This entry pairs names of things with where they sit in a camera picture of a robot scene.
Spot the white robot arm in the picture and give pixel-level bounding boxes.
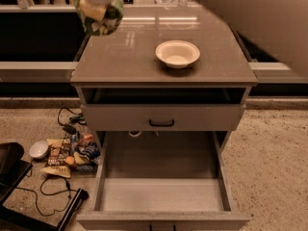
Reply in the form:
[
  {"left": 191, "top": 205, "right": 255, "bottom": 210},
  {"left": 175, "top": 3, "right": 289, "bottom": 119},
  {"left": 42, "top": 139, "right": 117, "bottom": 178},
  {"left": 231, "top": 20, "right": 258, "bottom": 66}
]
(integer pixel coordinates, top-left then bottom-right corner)
[{"left": 194, "top": 0, "right": 308, "bottom": 78}]

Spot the black cable on floor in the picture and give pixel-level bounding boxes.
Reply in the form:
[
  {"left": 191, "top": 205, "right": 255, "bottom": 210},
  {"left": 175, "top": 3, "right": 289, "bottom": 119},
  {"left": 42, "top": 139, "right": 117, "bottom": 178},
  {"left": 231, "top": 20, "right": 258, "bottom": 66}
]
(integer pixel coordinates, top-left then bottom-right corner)
[{"left": 15, "top": 173, "right": 81, "bottom": 218}]

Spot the black power adapter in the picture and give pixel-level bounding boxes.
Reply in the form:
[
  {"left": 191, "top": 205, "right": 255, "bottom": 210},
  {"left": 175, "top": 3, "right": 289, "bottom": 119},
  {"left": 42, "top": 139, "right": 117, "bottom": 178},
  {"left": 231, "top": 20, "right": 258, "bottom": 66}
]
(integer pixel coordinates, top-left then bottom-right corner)
[{"left": 63, "top": 123, "right": 77, "bottom": 135}]

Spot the small white floor bowl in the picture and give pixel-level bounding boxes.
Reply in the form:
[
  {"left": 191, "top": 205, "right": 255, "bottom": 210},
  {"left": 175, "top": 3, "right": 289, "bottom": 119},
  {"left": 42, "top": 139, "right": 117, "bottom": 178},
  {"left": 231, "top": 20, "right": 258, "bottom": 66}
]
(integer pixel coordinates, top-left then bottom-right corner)
[{"left": 29, "top": 141, "right": 48, "bottom": 159}]

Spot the brown snack bag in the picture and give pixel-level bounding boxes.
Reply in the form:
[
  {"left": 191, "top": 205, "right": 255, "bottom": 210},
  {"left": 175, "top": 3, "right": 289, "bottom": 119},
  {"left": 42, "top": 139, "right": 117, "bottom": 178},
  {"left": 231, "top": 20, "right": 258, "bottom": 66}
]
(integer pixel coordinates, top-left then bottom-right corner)
[{"left": 41, "top": 139, "right": 71, "bottom": 178}]

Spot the green jalapeno chip bag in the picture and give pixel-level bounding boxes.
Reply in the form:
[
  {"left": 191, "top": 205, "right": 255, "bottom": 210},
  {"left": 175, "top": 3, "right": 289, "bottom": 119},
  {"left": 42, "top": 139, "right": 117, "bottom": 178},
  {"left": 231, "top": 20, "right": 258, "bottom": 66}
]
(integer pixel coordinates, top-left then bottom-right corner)
[{"left": 72, "top": 0, "right": 124, "bottom": 36}]

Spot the white paper bowl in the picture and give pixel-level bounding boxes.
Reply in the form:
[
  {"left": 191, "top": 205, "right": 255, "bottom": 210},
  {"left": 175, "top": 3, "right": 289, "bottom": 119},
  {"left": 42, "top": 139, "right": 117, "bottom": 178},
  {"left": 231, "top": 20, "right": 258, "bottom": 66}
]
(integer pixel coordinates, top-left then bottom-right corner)
[{"left": 155, "top": 40, "right": 200, "bottom": 69}]

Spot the orange fruit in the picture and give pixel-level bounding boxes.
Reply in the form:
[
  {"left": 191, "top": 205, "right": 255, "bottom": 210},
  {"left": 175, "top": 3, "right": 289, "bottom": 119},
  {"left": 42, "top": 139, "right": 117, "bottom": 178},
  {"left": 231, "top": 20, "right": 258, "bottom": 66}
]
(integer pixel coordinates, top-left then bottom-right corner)
[{"left": 64, "top": 156, "right": 77, "bottom": 167}]

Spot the blue snack bag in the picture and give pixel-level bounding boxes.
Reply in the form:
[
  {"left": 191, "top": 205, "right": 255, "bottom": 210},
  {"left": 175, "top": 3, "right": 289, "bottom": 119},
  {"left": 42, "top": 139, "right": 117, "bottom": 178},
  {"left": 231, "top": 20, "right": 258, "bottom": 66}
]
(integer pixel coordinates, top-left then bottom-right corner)
[{"left": 74, "top": 141, "right": 100, "bottom": 172}]

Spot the grey drawer cabinet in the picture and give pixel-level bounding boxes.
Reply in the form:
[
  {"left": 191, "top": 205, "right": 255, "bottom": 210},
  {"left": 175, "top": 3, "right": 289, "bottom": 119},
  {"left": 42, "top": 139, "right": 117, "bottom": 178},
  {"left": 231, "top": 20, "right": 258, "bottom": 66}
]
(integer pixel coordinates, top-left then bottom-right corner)
[{"left": 69, "top": 6, "right": 259, "bottom": 231}]

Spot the closed grey upper drawer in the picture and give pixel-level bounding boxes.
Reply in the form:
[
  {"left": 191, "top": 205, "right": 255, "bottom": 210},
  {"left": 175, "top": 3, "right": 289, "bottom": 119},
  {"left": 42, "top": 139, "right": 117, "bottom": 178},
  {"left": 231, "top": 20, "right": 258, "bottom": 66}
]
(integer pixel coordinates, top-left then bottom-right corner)
[{"left": 81, "top": 104, "right": 245, "bottom": 131}]

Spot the open grey lower drawer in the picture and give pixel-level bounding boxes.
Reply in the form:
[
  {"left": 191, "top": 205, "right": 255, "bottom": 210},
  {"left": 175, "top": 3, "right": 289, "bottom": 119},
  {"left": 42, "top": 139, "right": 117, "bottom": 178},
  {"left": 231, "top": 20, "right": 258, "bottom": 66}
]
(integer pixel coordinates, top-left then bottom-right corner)
[{"left": 77, "top": 131, "right": 249, "bottom": 231}]

